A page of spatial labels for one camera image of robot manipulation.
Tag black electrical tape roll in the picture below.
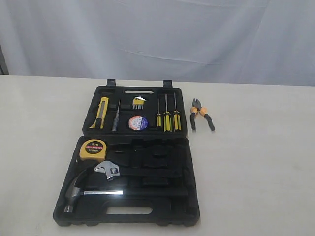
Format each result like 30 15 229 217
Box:
128 116 148 131

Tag orange black combination pliers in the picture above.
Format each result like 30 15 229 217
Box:
190 98 215 132

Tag yellow utility knife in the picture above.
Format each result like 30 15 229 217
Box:
90 97 109 129

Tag yellow measuring tape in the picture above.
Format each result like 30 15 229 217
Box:
77 139 107 163

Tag black plastic tool case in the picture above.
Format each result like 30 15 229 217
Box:
53 79 200 227

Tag small yellow black screwdriver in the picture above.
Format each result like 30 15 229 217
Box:
156 98 162 127

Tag yellow hex key set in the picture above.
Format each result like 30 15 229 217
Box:
132 96 146 110

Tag chrome adjustable wrench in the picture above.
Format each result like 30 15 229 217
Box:
93 161 182 182

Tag steel claw hammer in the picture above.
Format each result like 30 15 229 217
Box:
63 170 188 213

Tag clear handle tester screwdriver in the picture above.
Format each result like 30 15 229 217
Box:
111 100 121 131

